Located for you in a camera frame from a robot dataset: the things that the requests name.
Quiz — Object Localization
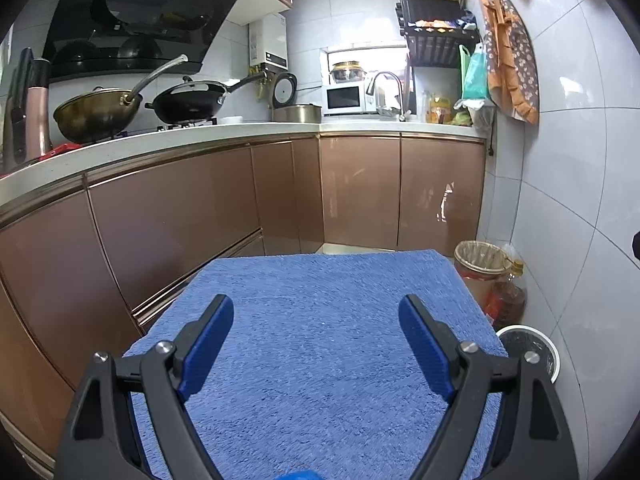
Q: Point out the white rim black trash bin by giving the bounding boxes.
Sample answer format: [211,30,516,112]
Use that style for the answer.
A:
[497,324,561,384]

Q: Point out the beige lined trash bin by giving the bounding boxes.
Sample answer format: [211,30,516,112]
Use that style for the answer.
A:
[454,240,512,310]

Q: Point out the brown kitchen cabinets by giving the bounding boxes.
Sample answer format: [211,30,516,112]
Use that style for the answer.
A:
[1,129,485,466]

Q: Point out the left blue white gloved hand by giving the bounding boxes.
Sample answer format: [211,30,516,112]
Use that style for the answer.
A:
[276,470,322,480]

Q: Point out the cooking oil bottle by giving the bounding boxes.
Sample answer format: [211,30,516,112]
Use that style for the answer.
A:
[485,259,527,330]

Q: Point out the orange dotted apron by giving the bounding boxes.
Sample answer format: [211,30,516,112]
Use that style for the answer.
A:
[480,0,539,125]

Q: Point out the blue towel mat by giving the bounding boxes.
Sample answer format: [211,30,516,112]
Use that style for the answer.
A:
[129,250,504,479]

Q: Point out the green plastic bag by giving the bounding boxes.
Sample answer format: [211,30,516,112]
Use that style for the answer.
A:
[459,42,489,100]

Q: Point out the chrome faucet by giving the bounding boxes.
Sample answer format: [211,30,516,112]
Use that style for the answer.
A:
[366,70,411,122]

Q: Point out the black dish rack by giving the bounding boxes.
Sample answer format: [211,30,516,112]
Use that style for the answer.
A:
[396,0,480,68]

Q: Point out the pink thermos kettle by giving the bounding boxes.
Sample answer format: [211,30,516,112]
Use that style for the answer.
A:
[2,48,52,172]

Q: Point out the white microwave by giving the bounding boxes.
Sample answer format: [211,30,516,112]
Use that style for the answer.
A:
[322,81,376,116]

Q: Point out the brass wok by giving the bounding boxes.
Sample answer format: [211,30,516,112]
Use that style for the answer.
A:
[53,54,189,144]

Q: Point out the glass pot on microwave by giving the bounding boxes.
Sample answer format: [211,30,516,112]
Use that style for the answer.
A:
[330,61,366,84]

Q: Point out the black frying pan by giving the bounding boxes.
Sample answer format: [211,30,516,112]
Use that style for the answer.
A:
[144,70,268,125]

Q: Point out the steel pot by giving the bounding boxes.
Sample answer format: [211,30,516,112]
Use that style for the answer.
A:
[272,104,322,124]

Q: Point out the white water heater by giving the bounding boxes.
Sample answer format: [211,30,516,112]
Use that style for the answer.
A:
[248,13,288,70]

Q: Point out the black range hood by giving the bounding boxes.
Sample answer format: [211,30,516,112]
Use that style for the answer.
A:
[42,0,238,81]

